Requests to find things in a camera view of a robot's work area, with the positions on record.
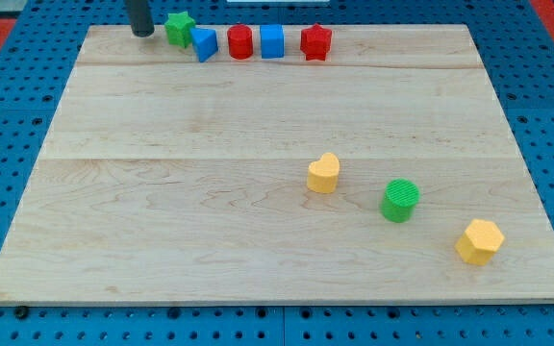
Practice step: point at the yellow heart block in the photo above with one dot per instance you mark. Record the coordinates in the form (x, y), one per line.
(323, 174)

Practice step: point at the light wooden board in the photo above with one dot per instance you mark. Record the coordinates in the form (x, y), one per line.
(166, 181)

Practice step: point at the green cylinder block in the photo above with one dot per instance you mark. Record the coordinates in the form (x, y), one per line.
(399, 201)

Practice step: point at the red star block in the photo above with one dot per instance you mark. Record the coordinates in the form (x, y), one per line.
(315, 42)

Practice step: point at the blue cube block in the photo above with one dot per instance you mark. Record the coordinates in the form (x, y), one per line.
(272, 41)

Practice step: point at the red cylinder block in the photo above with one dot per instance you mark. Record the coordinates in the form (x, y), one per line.
(240, 41)

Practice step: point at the blue triangle block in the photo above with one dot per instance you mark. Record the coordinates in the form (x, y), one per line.
(204, 43)

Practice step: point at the green star block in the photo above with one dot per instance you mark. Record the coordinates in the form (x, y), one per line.
(177, 28)

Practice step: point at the yellow hexagon block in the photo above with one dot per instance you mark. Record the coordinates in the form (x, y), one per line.
(479, 242)

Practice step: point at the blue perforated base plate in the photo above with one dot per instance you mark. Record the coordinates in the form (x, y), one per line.
(38, 56)

